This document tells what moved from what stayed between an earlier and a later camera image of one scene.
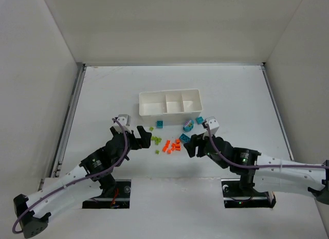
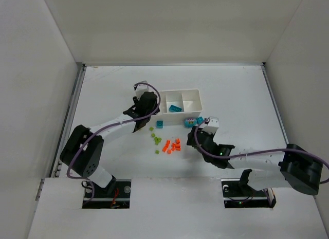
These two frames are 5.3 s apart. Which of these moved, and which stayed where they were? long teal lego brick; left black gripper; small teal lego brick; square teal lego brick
Moved: left black gripper; long teal lego brick
Stayed: square teal lego brick; small teal lego brick
